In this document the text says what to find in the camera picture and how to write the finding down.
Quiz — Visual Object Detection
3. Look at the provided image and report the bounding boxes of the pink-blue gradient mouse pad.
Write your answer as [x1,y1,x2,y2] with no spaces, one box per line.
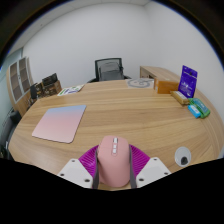
[31,104,88,144]

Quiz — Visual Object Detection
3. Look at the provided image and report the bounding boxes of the black padded office chair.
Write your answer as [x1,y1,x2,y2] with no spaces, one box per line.
[0,109,21,159]

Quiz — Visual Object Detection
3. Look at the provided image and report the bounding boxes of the white and green leaflet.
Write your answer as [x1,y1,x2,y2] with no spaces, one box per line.
[56,84,86,97]

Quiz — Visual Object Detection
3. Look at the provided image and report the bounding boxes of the purple upright package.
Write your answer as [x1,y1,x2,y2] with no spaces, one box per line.
[177,65,199,99]

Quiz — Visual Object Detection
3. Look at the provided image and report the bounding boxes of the wooden side desk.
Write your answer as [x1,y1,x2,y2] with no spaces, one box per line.
[139,65,183,83]

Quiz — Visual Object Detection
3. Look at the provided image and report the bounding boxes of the wooden shelf unit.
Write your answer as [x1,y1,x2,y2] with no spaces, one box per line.
[5,56,34,116]

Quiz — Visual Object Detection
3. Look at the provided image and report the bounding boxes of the small black chair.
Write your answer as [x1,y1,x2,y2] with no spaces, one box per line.
[29,83,39,104]

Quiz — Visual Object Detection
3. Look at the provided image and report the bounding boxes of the blue packet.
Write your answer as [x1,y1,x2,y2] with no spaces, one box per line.
[187,104,202,119]

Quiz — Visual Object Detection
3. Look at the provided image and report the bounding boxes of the large brown and black box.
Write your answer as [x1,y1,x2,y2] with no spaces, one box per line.
[41,72,63,98]

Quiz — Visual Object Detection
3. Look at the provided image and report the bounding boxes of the green packet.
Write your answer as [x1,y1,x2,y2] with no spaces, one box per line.
[188,97,211,119]

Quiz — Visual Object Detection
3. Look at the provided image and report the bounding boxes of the flat yellow box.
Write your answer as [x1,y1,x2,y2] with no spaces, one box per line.
[170,90,191,106]

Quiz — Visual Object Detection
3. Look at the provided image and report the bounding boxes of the small brown and black box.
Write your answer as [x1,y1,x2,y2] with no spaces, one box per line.
[35,82,46,98]

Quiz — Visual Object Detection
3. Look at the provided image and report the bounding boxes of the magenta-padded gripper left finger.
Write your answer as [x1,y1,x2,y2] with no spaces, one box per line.
[57,144,100,190]

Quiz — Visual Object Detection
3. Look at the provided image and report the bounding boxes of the orange-brown cardboard box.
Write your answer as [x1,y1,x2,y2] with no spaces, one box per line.
[154,78,180,95]

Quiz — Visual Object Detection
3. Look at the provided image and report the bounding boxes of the pink computer mouse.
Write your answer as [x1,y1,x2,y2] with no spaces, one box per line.
[96,135,132,188]

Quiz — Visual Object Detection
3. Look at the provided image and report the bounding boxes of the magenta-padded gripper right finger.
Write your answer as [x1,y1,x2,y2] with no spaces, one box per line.
[128,144,172,190]

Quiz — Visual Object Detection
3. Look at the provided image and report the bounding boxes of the black mesh office chair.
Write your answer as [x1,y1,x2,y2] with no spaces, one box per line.
[87,57,132,84]

